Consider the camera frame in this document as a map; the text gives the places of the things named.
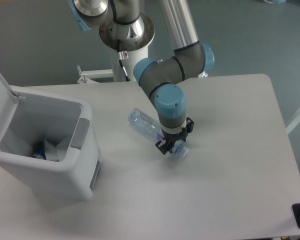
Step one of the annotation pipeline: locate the white trash can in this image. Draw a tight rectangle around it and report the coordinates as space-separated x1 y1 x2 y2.
0 73 102 200

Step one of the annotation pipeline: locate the white plastic wrapper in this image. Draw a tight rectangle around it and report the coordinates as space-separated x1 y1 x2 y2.
44 135 71 162

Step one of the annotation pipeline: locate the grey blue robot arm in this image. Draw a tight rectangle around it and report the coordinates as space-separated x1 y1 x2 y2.
69 0 215 154

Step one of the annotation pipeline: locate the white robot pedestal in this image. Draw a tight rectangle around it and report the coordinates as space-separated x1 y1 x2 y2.
76 14 166 85

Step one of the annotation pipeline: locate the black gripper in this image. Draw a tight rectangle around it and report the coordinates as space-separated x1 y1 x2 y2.
155 117 194 155

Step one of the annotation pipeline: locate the clear plastic water bottle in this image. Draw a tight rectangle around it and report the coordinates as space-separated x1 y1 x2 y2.
127 108 189 158

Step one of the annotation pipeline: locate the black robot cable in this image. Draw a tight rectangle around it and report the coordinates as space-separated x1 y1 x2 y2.
116 39 131 82

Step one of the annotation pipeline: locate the blue yellow carton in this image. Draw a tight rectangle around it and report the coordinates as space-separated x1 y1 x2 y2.
32 141 46 160

